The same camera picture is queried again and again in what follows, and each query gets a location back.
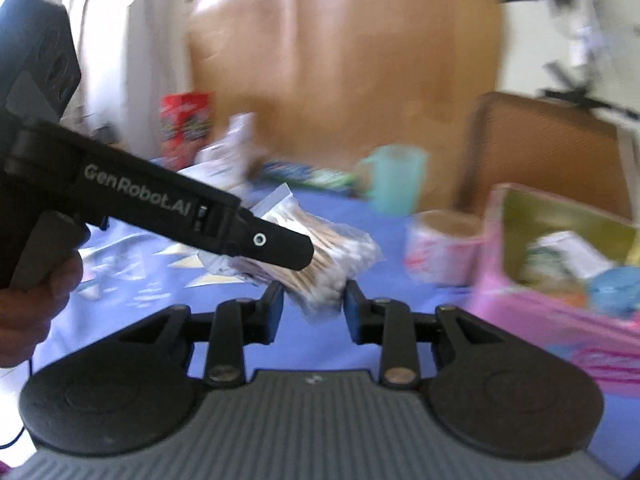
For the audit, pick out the pink biscuit tin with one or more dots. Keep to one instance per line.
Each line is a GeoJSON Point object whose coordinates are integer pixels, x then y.
{"type": "Point", "coordinates": [525, 320]}

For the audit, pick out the blue tablecloth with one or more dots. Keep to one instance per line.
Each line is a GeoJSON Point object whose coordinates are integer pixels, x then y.
{"type": "Point", "coordinates": [150, 280]}

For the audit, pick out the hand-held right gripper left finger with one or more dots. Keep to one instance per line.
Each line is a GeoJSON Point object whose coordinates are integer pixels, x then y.
{"type": "Point", "coordinates": [272, 312]}

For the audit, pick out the clear bag of cotton swabs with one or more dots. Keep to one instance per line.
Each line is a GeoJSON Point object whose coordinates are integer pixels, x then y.
{"type": "Point", "coordinates": [335, 255]}

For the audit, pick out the white knotted plastic bag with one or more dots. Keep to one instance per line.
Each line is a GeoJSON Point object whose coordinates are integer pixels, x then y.
{"type": "Point", "coordinates": [230, 152]}

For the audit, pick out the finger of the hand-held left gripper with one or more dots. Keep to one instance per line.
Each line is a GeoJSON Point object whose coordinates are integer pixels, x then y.
{"type": "Point", "coordinates": [280, 247]}

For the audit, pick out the person's left hand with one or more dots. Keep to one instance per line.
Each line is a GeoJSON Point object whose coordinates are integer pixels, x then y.
{"type": "Point", "coordinates": [25, 320]}

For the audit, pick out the teal plastic mug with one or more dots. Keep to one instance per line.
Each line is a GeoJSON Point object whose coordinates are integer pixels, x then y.
{"type": "Point", "coordinates": [397, 180]}

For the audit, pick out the light blue soft item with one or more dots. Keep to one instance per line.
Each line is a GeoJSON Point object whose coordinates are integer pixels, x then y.
{"type": "Point", "coordinates": [615, 290]}

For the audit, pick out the wood pattern vinyl sheet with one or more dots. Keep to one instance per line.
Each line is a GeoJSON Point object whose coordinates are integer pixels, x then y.
{"type": "Point", "coordinates": [350, 70]}

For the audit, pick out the blue green toothpaste box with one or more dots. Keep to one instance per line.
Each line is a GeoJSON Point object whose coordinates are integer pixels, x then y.
{"type": "Point", "coordinates": [310, 176]}

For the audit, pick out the white round tub red print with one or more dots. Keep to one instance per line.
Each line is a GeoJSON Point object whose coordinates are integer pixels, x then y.
{"type": "Point", "coordinates": [440, 250]}

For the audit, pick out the black tape cross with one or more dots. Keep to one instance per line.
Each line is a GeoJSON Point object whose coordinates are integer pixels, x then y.
{"type": "Point", "coordinates": [570, 85]}

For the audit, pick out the red snack box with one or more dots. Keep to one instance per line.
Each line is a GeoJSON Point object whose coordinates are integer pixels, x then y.
{"type": "Point", "coordinates": [185, 127]}

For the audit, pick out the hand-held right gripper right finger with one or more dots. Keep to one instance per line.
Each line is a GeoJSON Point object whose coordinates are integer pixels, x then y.
{"type": "Point", "coordinates": [354, 312]}

